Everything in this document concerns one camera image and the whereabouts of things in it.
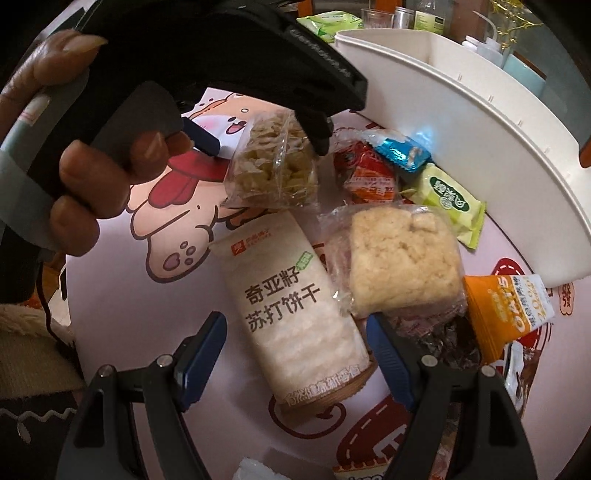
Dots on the white plastic packet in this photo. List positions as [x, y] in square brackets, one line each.
[256, 470]

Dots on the white soda cracker packet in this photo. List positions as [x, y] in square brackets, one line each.
[286, 314]

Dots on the dark patterned cloth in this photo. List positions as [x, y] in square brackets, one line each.
[32, 429]

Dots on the white squeeze bottle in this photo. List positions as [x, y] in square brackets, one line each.
[482, 50]

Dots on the gold ornament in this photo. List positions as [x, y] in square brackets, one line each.
[508, 9]

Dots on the clear puffed snack packet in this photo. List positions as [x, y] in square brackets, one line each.
[268, 170]

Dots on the pale blue container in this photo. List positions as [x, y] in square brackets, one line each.
[524, 76]

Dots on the red white biscuit packet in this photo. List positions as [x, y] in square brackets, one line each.
[364, 471]

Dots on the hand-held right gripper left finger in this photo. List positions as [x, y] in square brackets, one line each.
[203, 355]

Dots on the metal can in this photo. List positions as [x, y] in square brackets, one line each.
[405, 18]

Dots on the white plastic container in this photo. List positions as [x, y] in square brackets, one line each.
[461, 120]

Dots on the clear rice cake packet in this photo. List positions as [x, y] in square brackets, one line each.
[401, 263]

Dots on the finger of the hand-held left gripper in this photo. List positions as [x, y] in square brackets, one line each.
[318, 131]
[203, 138]

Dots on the beige fluffy garment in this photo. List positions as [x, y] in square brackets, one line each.
[23, 332]

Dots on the green snack packet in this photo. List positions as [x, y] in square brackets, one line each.
[450, 201]

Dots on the clear glass cup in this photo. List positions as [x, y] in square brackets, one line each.
[376, 21]

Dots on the green tissue pack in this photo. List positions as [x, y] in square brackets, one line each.
[330, 21]

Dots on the brown white snack packet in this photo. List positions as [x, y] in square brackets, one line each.
[515, 374]

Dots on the green label bottle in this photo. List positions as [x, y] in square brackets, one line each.
[429, 18]

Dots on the person's left hand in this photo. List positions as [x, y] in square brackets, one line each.
[87, 203]

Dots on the clear dark red snack packet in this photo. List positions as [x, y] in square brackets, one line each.
[438, 339]

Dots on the blue snack packet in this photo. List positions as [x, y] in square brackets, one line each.
[397, 150]

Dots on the red orange snack packet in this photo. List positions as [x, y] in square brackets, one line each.
[367, 177]

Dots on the orange white oat packet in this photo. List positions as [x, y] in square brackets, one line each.
[501, 314]

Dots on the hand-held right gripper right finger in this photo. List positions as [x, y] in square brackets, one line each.
[392, 364]

